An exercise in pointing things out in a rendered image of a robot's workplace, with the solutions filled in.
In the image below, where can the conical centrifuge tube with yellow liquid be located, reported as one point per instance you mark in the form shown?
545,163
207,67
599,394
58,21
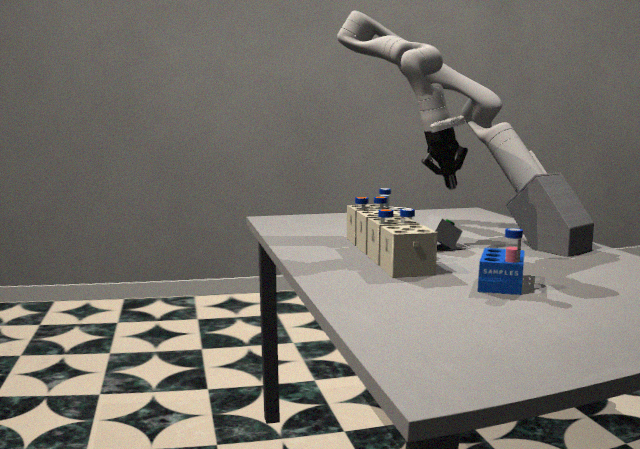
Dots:
385,216
380,202

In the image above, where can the blue sample tube rack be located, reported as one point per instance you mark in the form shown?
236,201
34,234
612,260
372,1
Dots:
498,276

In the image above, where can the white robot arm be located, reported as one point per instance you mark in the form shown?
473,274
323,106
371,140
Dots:
518,164

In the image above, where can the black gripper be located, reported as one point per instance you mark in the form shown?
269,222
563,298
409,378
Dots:
444,153

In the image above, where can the conical tube with orange liquid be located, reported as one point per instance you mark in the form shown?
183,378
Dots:
361,203

